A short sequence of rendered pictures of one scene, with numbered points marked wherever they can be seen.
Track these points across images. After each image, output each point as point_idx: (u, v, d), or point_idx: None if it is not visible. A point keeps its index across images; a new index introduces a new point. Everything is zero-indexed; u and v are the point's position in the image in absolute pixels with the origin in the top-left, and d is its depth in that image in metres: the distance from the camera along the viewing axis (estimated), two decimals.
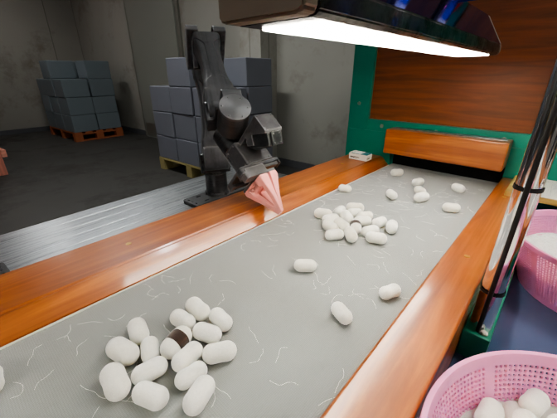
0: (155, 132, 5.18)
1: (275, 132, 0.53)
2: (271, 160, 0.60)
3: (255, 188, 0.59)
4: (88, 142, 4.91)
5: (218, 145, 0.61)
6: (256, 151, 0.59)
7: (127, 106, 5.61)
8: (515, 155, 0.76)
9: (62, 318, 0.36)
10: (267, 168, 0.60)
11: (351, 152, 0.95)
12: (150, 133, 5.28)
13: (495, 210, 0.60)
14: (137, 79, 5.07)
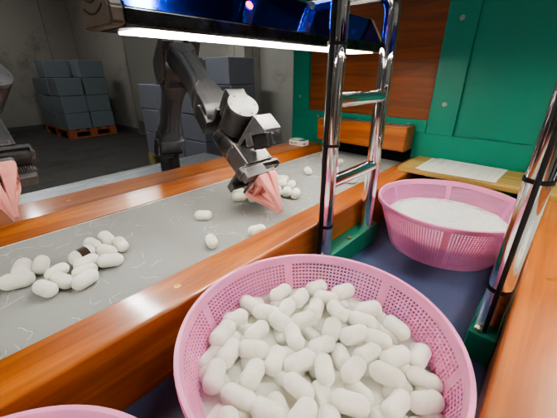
0: None
1: (274, 132, 0.53)
2: (270, 160, 0.60)
3: (255, 188, 0.59)
4: (82, 139, 5.04)
5: (218, 144, 0.61)
6: (255, 151, 0.59)
7: (120, 104, 5.74)
8: (417, 138, 0.89)
9: (6, 245, 0.49)
10: (267, 168, 0.60)
11: (290, 138, 1.08)
12: (143, 130, 5.41)
13: (380, 179, 0.73)
14: (129, 78, 5.20)
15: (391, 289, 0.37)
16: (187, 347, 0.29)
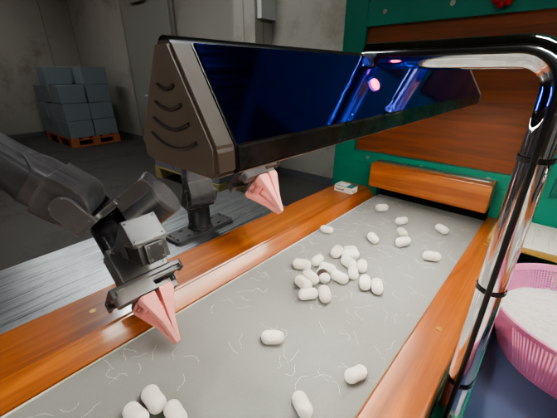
0: None
1: None
2: None
3: (255, 188, 0.59)
4: None
5: None
6: None
7: (123, 111, 5.60)
8: (499, 196, 0.74)
9: (12, 410, 0.35)
10: (267, 168, 0.60)
11: (336, 183, 0.94)
12: None
13: (475, 262, 0.58)
14: (133, 85, 5.06)
15: None
16: None
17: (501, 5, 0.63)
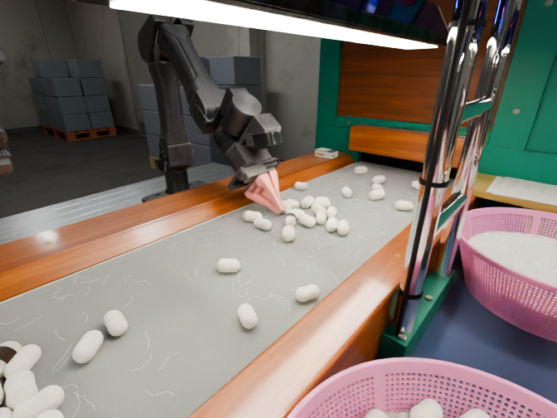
0: None
1: (275, 132, 0.53)
2: (271, 160, 0.60)
3: (255, 188, 0.59)
4: None
5: (218, 143, 0.60)
6: (256, 151, 0.59)
7: (120, 105, 5.59)
8: None
9: None
10: (267, 168, 0.60)
11: (316, 148, 0.93)
12: (143, 132, 5.26)
13: None
14: (129, 78, 5.05)
15: None
16: None
17: None
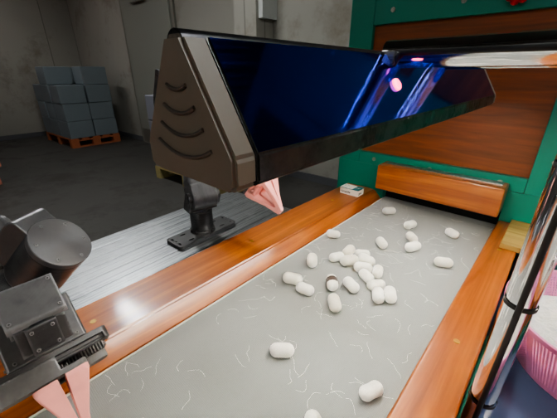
0: None
1: None
2: None
3: (255, 188, 0.59)
4: (84, 148, 4.87)
5: None
6: None
7: (124, 111, 5.58)
8: (511, 199, 0.72)
9: None
10: None
11: (341, 186, 0.92)
12: (147, 138, 5.25)
13: (489, 269, 0.56)
14: (133, 85, 5.04)
15: None
16: None
17: (515, 2, 0.61)
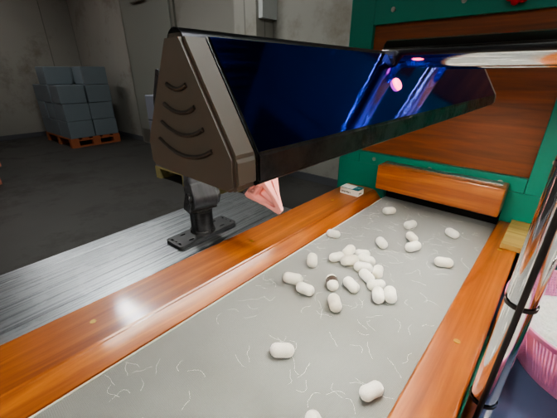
0: None
1: None
2: None
3: (255, 188, 0.59)
4: (84, 148, 4.87)
5: None
6: None
7: (124, 111, 5.57)
8: (511, 198, 0.72)
9: None
10: None
11: (341, 186, 0.92)
12: (147, 138, 5.25)
13: (490, 269, 0.56)
14: (133, 85, 5.03)
15: None
16: None
17: (515, 2, 0.61)
